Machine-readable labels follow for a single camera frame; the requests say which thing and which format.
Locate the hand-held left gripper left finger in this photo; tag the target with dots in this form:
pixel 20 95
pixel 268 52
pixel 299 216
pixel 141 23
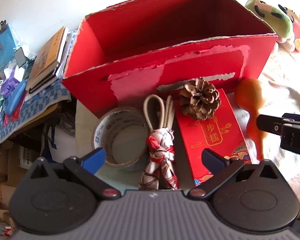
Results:
pixel 93 158

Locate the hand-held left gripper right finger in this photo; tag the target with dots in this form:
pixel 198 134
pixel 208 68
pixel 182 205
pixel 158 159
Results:
pixel 211 160

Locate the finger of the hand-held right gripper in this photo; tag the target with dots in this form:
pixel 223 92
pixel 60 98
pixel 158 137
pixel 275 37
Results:
pixel 268 125

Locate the small red gift box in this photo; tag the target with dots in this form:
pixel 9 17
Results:
pixel 215 140

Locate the orange gourd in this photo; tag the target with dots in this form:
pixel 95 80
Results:
pixel 250 92

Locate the clear packing tape roll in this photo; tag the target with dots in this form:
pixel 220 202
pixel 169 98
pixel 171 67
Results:
pixel 107 122

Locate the brown pine cone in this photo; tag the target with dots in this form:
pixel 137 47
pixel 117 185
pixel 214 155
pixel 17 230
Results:
pixel 198 100

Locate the large red cardboard box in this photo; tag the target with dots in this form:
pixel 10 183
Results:
pixel 165 17

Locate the white plastic bag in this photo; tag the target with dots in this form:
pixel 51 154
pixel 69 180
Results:
pixel 63 132

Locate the blue checkered cloth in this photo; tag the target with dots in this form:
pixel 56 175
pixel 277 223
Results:
pixel 35 105

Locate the red envelope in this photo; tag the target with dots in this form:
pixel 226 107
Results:
pixel 16 112

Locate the black notebook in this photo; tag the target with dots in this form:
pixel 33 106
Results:
pixel 43 82

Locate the brown cardboard carton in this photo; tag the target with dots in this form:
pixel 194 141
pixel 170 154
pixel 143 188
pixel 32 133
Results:
pixel 0 170

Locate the blue glasses case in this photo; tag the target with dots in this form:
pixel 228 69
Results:
pixel 15 98

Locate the green plush toy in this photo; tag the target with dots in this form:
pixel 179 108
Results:
pixel 277 22

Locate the purple tissue pack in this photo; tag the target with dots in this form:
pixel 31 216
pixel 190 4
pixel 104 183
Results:
pixel 8 86

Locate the yellow book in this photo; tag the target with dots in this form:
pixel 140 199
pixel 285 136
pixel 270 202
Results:
pixel 46 55

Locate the small phone on stand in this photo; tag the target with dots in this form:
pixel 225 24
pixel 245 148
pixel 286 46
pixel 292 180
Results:
pixel 20 56

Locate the blue plastic packet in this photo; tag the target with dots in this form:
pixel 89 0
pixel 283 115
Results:
pixel 1 47

